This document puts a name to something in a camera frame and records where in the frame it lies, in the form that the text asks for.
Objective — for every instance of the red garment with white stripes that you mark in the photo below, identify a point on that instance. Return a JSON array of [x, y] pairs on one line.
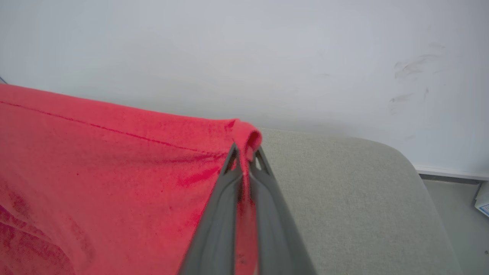
[[95, 183]]

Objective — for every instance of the white box on floor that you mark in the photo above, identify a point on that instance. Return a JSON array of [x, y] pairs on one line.
[[483, 198]]

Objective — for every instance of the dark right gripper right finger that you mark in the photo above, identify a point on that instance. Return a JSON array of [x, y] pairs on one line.
[[275, 236]]

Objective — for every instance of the white wall baseboard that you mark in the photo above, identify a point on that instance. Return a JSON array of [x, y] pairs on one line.
[[450, 172]]

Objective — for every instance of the grey fabric sofa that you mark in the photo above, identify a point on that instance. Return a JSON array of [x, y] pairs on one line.
[[363, 210]]

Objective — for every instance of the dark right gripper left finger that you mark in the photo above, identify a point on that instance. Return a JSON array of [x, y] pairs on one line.
[[217, 229]]

